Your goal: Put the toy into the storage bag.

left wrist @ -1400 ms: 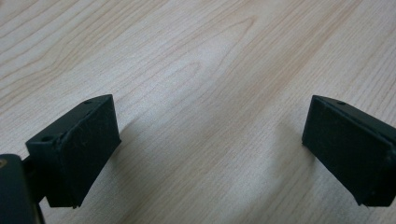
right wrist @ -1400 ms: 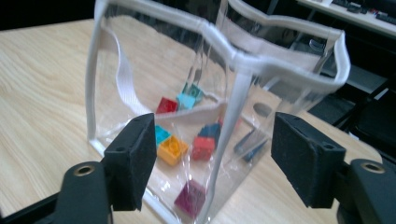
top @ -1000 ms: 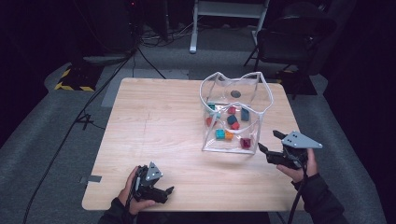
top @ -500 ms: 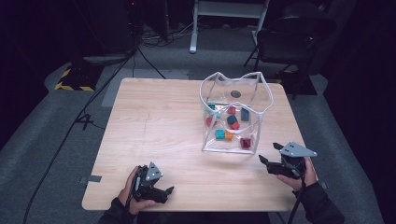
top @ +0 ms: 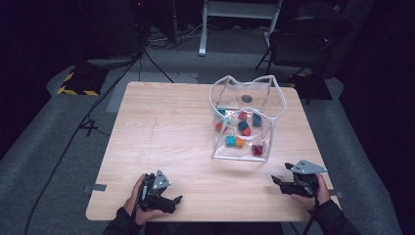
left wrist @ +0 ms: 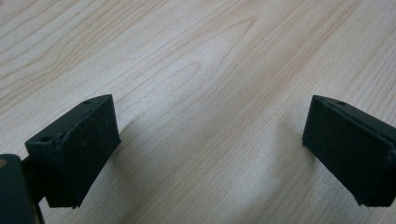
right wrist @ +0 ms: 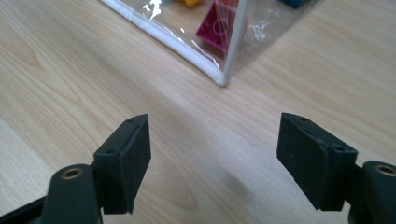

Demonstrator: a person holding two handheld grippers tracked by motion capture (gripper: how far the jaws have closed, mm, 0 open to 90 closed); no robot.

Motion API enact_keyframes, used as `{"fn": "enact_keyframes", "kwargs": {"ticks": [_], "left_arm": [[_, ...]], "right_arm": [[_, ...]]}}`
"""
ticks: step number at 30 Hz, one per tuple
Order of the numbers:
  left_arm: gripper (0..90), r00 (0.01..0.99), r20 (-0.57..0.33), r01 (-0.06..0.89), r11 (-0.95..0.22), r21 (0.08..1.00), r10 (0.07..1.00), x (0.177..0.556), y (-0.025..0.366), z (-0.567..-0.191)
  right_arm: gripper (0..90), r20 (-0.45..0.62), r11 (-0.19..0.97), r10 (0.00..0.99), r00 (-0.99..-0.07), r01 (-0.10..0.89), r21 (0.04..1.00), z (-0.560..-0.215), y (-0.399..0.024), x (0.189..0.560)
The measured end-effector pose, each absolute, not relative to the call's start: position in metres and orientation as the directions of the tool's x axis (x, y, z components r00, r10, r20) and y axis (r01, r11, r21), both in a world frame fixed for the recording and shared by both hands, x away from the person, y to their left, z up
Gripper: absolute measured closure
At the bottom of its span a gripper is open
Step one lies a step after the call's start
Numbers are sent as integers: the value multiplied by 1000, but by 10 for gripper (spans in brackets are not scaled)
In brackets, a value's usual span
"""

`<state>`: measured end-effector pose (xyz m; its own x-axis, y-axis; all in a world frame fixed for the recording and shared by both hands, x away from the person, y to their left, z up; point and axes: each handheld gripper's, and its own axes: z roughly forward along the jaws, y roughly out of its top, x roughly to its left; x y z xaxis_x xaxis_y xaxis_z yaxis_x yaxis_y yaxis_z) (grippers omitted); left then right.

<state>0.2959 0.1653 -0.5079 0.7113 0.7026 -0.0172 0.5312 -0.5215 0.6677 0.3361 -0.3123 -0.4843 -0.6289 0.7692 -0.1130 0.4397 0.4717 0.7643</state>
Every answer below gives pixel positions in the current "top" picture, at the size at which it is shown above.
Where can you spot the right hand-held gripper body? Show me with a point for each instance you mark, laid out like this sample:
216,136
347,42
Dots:
306,168

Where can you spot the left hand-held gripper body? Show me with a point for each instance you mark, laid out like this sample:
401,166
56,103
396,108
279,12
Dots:
161,181

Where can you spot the maroon toy block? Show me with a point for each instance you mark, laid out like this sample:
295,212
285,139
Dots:
257,150

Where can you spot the orange toy block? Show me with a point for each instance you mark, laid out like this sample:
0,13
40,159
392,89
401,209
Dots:
240,142

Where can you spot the red toy block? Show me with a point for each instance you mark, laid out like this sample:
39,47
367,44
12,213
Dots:
219,127
246,131
242,115

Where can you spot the dark blue sloped toy block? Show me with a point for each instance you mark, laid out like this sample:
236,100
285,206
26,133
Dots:
243,125

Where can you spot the teal curved toy block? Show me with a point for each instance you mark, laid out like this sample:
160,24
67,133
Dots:
228,121

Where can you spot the clear plastic bag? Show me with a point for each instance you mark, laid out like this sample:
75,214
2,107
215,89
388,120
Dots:
225,98

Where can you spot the person's right hand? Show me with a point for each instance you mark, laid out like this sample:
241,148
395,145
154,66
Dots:
321,196

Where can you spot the person's left hand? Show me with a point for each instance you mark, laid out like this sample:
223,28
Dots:
133,204

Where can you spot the grey tape strip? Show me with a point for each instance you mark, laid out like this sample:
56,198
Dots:
336,194
96,187

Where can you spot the black yellow striped stand base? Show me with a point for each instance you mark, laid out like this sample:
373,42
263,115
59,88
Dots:
81,81
310,86

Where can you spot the black chair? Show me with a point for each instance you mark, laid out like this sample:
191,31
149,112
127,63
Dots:
303,42

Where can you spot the dark equipment cabinet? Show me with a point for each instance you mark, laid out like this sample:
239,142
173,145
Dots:
114,32

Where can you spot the white desk frame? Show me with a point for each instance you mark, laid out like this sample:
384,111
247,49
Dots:
204,32

